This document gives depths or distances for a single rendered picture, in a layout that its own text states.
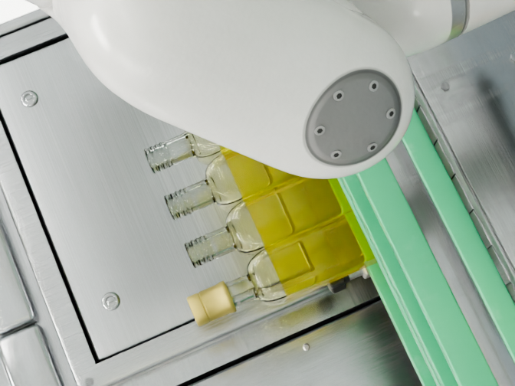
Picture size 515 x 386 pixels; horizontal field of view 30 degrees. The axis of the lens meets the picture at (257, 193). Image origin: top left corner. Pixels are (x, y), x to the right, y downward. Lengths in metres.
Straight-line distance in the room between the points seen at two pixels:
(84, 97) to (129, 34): 0.79
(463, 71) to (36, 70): 0.57
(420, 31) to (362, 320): 0.64
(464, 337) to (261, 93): 0.48
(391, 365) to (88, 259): 0.39
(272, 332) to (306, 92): 0.71
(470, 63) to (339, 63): 0.47
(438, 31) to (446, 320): 0.37
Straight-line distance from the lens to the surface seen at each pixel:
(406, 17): 0.60
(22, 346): 1.19
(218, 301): 1.01
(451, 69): 0.95
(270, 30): 0.47
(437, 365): 0.98
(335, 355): 1.19
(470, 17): 0.62
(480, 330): 0.91
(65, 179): 1.21
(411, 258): 0.91
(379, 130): 0.52
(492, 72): 0.96
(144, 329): 1.16
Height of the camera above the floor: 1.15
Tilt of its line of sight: 6 degrees down
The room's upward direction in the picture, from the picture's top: 113 degrees counter-clockwise
